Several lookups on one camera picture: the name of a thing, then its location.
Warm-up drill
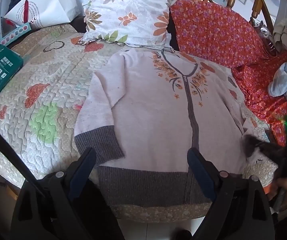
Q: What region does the silver foil wrap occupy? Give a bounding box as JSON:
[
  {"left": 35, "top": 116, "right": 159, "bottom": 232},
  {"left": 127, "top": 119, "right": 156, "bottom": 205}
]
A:
[{"left": 255, "top": 21, "right": 278, "bottom": 55}]

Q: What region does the black pole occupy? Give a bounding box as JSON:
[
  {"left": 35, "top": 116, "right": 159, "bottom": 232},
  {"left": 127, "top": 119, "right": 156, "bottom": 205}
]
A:
[{"left": 0, "top": 119, "right": 45, "bottom": 198}]

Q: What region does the white floral pillow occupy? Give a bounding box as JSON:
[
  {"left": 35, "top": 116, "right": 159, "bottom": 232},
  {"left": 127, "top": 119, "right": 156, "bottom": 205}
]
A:
[{"left": 82, "top": 0, "right": 181, "bottom": 49}]

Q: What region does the long paint set box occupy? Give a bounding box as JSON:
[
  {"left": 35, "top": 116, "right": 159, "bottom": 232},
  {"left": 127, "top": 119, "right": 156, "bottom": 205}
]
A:
[{"left": 0, "top": 22, "right": 32, "bottom": 47}]

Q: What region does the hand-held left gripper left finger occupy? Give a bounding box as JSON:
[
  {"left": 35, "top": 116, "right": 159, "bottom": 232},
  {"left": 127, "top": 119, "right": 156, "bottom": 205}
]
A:
[{"left": 10, "top": 147, "right": 124, "bottom": 240}]

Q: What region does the heart pattern quilt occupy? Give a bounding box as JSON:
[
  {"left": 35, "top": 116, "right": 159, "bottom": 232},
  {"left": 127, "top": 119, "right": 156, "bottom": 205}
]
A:
[{"left": 0, "top": 24, "right": 279, "bottom": 227}]

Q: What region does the grey clothes pile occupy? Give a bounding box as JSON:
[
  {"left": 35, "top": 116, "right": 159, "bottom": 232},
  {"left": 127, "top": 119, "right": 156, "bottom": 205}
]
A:
[{"left": 267, "top": 44, "right": 287, "bottom": 110}]

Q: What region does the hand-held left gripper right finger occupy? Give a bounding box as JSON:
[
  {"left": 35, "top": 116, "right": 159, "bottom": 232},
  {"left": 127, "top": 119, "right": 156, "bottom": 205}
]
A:
[{"left": 187, "top": 148, "right": 275, "bottom": 240}]

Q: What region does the white paper bag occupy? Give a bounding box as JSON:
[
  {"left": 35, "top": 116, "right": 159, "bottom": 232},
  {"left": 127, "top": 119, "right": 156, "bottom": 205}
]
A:
[{"left": 3, "top": 0, "right": 85, "bottom": 29}]

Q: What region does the pink knitted cardigan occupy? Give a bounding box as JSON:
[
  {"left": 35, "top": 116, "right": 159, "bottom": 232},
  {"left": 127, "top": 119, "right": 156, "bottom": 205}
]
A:
[{"left": 74, "top": 49, "right": 266, "bottom": 208}]

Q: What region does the beige garment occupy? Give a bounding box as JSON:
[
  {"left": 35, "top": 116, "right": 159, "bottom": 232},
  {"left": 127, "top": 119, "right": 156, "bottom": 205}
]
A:
[{"left": 272, "top": 16, "right": 287, "bottom": 53}]

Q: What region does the person's right hand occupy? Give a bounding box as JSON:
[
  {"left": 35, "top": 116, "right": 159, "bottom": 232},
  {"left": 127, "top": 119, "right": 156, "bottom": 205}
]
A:
[{"left": 269, "top": 174, "right": 287, "bottom": 208}]

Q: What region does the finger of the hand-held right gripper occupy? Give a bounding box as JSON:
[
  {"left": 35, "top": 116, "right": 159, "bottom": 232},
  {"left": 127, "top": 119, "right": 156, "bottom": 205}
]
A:
[{"left": 244, "top": 134, "right": 287, "bottom": 162}]

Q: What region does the red floral sheet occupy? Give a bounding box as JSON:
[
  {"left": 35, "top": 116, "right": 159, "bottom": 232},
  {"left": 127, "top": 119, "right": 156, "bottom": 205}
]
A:
[{"left": 231, "top": 50, "right": 287, "bottom": 170}]

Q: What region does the red floral pillow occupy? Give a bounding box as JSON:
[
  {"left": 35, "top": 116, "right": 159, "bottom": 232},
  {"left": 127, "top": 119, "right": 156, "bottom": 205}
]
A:
[{"left": 170, "top": 0, "right": 271, "bottom": 69}]

